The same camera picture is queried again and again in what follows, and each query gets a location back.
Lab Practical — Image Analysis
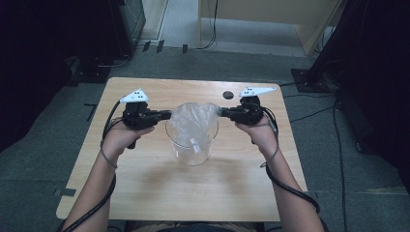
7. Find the person's left hand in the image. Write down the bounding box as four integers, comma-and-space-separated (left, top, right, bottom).
101, 120, 156, 160

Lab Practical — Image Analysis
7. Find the long black floor cable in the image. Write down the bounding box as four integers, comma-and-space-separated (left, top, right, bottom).
332, 98, 348, 232

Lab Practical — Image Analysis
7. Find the black curtain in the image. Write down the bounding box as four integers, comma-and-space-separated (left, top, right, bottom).
0, 0, 112, 153
308, 0, 410, 195

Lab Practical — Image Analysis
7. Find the clear plastic bag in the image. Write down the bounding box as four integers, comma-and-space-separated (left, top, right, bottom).
167, 101, 223, 153

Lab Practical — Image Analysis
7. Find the black floor tape strip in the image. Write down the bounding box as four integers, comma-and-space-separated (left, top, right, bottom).
52, 188, 77, 198

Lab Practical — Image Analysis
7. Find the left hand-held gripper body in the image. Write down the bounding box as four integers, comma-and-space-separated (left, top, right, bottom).
119, 88, 162, 150

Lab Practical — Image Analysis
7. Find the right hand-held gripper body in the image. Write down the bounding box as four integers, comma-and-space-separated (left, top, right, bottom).
234, 86, 278, 127

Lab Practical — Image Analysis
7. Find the dark cabinet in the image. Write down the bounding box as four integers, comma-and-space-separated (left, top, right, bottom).
108, 0, 147, 58

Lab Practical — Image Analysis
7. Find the person's right hand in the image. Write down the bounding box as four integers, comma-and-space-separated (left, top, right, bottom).
234, 115, 279, 157

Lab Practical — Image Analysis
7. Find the black hanging cable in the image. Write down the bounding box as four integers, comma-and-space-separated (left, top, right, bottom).
195, 0, 219, 51

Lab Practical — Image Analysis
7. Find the black stand base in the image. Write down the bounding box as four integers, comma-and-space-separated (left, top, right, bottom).
290, 68, 331, 94

